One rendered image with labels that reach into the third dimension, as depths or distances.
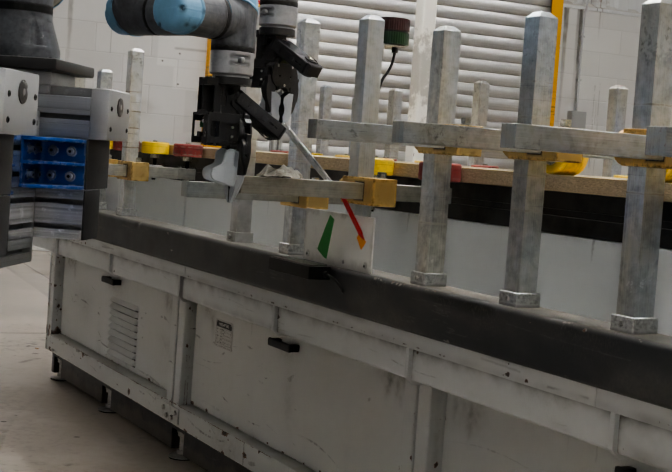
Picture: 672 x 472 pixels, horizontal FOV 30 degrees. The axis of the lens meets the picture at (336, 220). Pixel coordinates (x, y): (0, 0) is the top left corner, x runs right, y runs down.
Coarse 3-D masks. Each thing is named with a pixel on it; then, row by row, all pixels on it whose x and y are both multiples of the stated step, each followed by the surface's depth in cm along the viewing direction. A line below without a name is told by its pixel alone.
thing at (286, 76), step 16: (256, 32) 246; (272, 32) 242; (288, 32) 242; (256, 48) 246; (256, 64) 244; (272, 64) 241; (288, 64) 244; (256, 80) 244; (272, 80) 241; (288, 80) 244
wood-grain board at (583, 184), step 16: (256, 160) 316; (272, 160) 308; (320, 160) 286; (336, 160) 280; (400, 176) 256; (416, 176) 251; (464, 176) 236; (480, 176) 232; (496, 176) 228; (512, 176) 224; (560, 176) 212; (576, 176) 208; (592, 176) 258; (576, 192) 208; (592, 192) 205; (608, 192) 201; (624, 192) 198
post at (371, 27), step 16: (368, 16) 229; (368, 32) 228; (368, 48) 229; (368, 64) 229; (368, 80) 229; (368, 96) 229; (368, 112) 230; (352, 144) 232; (368, 144) 230; (352, 160) 231; (368, 160) 231; (368, 176) 231; (352, 208) 231; (368, 208) 231
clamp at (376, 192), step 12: (348, 180) 231; (360, 180) 227; (372, 180) 224; (384, 180) 224; (396, 180) 225; (372, 192) 223; (384, 192) 224; (396, 192) 226; (360, 204) 227; (372, 204) 223; (384, 204) 224
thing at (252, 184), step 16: (256, 176) 217; (240, 192) 214; (256, 192) 216; (272, 192) 217; (288, 192) 219; (304, 192) 220; (320, 192) 222; (336, 192) 224; (352, 192) 225; (400, 192) 230; (416, 192) 232
